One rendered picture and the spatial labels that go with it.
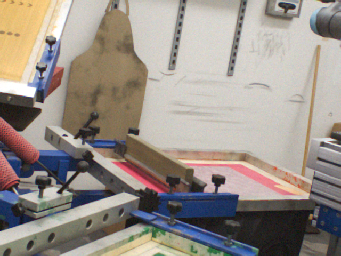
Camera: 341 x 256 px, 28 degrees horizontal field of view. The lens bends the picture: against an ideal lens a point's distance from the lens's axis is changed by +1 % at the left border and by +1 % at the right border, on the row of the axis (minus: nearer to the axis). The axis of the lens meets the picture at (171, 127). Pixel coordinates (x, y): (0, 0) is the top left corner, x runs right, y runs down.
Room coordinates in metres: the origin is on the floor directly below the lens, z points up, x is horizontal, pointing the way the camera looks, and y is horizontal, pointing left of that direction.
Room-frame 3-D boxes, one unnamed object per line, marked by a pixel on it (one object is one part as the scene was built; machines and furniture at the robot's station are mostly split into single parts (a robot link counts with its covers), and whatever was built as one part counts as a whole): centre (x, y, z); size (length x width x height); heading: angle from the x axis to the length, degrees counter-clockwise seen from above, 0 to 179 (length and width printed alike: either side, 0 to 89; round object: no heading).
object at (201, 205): (1.95, -0.10, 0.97); 0.30 x 0.05 x 0.07; 123
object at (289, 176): (2.31, -0.15, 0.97); 0.79 x 0.58 x 0.04; 123
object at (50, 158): (2.01, 0.32, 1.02); 0.17 x 0.06 x 0.05; 123
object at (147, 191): (1.77, 0.04, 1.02); 0.07 x 0.06 x 0.07; 123
